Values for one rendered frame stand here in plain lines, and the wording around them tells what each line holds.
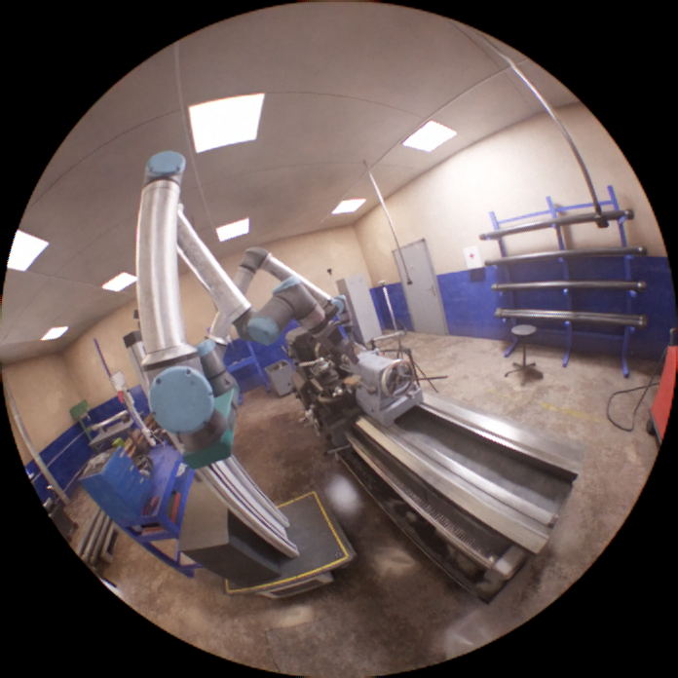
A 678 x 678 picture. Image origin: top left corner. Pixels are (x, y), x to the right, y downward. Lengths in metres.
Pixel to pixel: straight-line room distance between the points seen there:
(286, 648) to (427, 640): 0.81
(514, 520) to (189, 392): 0.99
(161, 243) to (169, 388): 0.32
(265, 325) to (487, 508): 0.94
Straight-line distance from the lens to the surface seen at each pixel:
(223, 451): 0.69
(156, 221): 0.58
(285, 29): 1.88
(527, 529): 0.88
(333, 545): 1.51
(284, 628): 1.88
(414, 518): 1.38
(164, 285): 0.52
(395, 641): 1.67
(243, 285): 1.29
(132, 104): 2.02
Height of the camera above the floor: 1.65
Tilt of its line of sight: 13 degrees down
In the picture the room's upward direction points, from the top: 19 degrees counter-clockwise
